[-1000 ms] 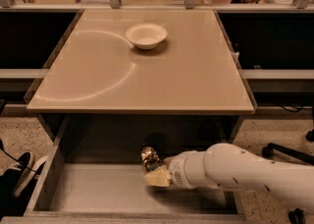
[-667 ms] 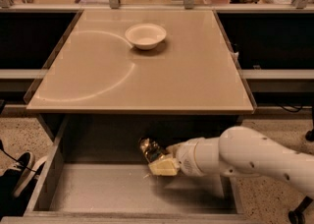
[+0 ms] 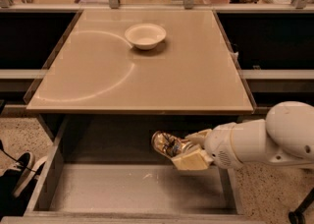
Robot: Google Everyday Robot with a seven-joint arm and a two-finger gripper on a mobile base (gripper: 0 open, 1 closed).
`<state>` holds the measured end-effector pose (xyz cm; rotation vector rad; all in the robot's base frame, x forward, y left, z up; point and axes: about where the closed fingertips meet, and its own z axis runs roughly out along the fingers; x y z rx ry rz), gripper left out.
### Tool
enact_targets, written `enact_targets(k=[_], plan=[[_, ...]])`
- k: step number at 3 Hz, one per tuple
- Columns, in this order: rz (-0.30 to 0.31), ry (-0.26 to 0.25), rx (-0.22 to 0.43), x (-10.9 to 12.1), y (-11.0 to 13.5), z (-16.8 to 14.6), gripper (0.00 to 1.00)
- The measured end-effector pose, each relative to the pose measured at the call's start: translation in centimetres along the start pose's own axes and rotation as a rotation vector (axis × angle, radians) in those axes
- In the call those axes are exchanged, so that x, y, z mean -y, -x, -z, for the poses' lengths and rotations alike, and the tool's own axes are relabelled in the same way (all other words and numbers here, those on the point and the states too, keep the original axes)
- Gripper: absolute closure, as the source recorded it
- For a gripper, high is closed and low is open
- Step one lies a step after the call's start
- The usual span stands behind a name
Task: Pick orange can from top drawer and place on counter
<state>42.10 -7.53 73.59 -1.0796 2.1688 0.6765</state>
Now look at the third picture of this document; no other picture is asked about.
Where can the black office chair base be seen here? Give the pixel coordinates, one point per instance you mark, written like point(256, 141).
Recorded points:
point(297, 217)

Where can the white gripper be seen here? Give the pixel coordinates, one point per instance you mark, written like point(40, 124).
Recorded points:
point(218, 144)

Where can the beige counter cabinet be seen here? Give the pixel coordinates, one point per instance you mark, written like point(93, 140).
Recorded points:
point(97, 71)

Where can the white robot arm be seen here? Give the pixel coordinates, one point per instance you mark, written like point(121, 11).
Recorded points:
point(285, 137)

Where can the white bowl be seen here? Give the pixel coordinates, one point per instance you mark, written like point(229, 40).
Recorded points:
point(145, 36)

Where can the black and white sneaker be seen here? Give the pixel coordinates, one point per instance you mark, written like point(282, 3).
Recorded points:
point(26, 171)

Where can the crushed orange can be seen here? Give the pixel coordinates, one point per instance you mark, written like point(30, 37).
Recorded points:
point(169, 145)

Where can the open grey drawer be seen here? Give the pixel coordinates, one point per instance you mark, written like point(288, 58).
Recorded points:
point(102, 169)

